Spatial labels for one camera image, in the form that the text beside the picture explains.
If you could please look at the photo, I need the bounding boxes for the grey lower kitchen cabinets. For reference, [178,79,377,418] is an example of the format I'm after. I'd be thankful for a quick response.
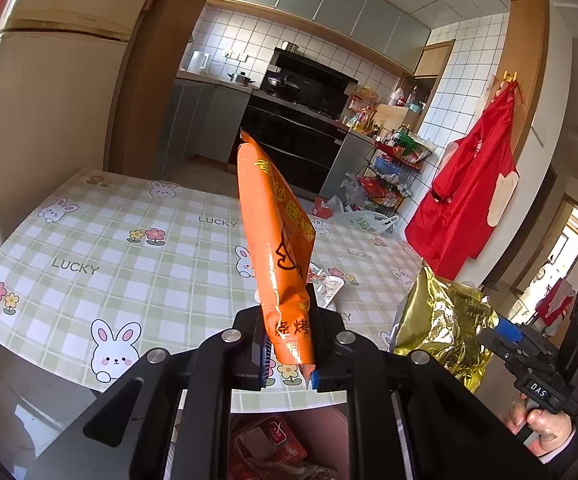
[161,80,252,163]

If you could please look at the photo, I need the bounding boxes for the red apron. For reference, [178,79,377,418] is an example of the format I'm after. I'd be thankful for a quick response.
[404,80,520,281]

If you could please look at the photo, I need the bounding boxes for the brown trash bin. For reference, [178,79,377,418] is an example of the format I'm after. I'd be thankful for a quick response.
[229,402,354,480]

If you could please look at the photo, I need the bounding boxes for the red labelled meat package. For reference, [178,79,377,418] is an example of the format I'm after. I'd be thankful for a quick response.
[231,412,304,480]

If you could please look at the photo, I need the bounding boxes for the person's right hand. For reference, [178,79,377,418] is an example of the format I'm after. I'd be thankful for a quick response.
[501,392,577,456]

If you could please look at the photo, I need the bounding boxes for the beige refrigerator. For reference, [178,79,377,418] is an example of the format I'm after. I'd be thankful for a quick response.
[0,0,170,261]

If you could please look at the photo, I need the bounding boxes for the gold foil bag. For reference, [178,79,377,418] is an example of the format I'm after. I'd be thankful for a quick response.
[391,260,500,396]

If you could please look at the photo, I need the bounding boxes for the white plastic shopping bag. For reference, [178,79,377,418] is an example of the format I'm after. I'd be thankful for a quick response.
[336,210,400,236]

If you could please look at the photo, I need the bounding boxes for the black stove oven unit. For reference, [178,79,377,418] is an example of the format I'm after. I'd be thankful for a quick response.
[229,90,350,201]

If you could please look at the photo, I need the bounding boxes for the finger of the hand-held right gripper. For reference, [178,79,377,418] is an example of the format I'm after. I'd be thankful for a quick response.
[478,319,550,366]

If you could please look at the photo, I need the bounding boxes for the cluster of condiment bottles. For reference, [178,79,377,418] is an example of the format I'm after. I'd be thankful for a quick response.
[344,85,424,141]

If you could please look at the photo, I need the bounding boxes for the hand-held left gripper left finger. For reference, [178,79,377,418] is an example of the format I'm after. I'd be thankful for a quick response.
[26,305,270,480]

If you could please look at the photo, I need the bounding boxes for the narrow grey cabinet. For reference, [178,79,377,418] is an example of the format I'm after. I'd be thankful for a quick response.
[319,132,374,201]

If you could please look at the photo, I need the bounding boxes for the black wok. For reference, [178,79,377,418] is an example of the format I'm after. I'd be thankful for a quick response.
[266,75,302,92]

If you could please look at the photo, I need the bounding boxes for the checked bunny tablecloth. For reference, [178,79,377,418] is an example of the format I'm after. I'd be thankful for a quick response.
[0,167,424,408]

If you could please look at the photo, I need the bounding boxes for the upper kitchen cabinets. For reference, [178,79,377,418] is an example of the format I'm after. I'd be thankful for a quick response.
[209,0,432,78]

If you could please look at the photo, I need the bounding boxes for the wooden door frame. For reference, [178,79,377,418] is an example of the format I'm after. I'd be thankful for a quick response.
[104,0,550,181]

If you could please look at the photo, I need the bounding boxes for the clear plastic bag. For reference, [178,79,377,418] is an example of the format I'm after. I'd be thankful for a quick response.
[341,172,364,211]

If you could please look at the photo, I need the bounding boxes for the orange snack packet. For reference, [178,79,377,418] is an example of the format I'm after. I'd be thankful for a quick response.
[236,130,317,386]

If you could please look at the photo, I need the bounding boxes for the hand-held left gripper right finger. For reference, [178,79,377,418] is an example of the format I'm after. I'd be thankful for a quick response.
[306,285,550,480]

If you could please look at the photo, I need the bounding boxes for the black range hood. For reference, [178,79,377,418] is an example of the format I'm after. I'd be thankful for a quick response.
[271,46,360,116]

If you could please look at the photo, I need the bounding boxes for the wooden cutting board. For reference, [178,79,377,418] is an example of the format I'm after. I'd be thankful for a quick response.
[376,104,410,133]

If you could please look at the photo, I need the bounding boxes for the small white wrapper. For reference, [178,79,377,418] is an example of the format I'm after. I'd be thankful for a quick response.
[309,262,344,311]

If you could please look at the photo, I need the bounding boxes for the black wire storage rack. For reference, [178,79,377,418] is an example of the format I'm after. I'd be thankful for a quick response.
[351,137,437,211]

